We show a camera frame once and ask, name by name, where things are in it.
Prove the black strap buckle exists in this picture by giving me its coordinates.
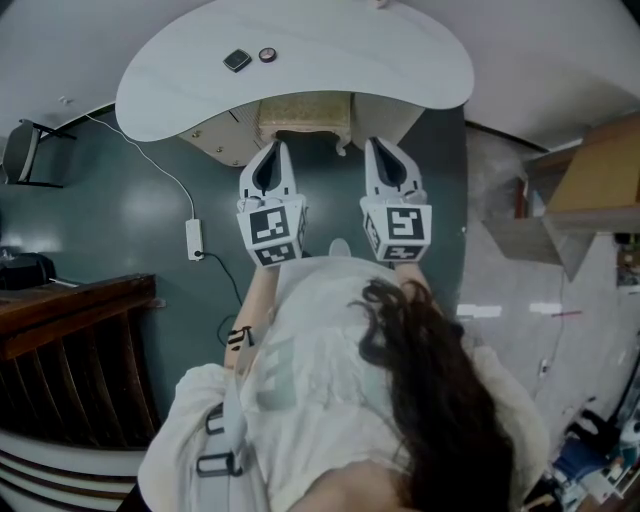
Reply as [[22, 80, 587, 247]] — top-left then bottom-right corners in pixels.
[[205, 405, 227, 436], [196, 451, 245, 477]]

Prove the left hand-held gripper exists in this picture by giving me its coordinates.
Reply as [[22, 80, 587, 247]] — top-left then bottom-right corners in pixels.
[[235, 140, 308, 269]]

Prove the black power cable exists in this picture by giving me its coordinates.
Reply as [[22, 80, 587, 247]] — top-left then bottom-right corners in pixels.
[[197, 251, 247, 347]]

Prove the grey chair with black frame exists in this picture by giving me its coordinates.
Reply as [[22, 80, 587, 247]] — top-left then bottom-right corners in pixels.
[[1, 118, 77, 190]]

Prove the grey harness strap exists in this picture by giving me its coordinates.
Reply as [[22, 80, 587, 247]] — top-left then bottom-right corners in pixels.
[[218, 344, 254, 477]]

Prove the white power strip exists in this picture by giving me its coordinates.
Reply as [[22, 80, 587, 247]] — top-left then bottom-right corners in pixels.
[[185, 217, 205, 263]]

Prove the light wooden shelf unit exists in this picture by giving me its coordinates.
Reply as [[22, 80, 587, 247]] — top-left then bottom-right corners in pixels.
[[490, 115, 640, 282]]

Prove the white dressing table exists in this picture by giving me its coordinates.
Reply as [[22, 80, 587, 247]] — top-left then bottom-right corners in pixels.
[[115, 0, 475, 169]]

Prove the white striped curved base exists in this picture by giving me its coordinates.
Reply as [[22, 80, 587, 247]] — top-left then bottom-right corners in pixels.
[[0, 428, 154, 512]]

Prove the person's right forearm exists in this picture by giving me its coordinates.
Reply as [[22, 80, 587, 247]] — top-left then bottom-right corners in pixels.
[[393, 259, 432, 299]]

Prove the person's left forearm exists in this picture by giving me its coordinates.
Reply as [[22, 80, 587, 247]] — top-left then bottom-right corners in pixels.
[[223, 259, 282, 372]]

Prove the white power cable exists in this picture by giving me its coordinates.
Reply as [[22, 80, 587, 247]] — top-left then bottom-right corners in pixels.
[[83, 113, 198, 222]]

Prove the dark wooden slatted railing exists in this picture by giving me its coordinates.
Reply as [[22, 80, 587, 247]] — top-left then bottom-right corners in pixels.
[[0, 272, 167, 452]]

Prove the gold upholstered stool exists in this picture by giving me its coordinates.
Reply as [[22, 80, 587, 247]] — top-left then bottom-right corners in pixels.
[[255, 93, 354, 158]]

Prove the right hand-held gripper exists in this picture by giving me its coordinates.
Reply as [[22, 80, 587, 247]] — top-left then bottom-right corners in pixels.
[[358, 137, 434, 263]]

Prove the black bag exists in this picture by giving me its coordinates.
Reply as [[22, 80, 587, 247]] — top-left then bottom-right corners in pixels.
[[0, 251, 57, 292]]

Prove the black square compact case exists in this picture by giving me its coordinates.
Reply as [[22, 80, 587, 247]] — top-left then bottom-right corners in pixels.
[[222, 48, 253, 74]]

